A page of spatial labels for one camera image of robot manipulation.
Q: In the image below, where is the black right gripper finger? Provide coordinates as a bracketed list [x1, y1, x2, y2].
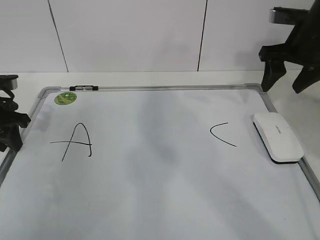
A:
[261, 59, 287, 92]
[292, 66, 320, 94]

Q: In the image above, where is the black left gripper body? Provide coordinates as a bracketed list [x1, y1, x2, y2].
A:
[0, 88, 31, 129]

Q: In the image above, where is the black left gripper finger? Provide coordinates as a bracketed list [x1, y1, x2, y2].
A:
[3, 125, 23, 152]

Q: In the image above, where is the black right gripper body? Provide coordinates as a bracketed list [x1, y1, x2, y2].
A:
[258, 0, 320, 67]

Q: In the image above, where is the white board eraser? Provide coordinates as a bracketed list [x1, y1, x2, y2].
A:
[252, 112, 304, 164]

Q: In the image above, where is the round green magnet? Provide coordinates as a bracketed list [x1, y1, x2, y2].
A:
[54, 92, 77, 106]

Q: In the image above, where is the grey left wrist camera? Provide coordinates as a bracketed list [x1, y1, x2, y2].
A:
[0, 74, 19, 90]

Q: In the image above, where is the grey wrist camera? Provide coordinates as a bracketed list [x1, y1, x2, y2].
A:
[269, 7, 309, 25]
[0, 74, 19, 90]

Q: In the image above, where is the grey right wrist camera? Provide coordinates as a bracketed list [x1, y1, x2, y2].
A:
[269, 7, 309, 25]

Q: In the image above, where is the white board with grey frame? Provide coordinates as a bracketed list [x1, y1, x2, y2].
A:
[0, 84, 320, 240]

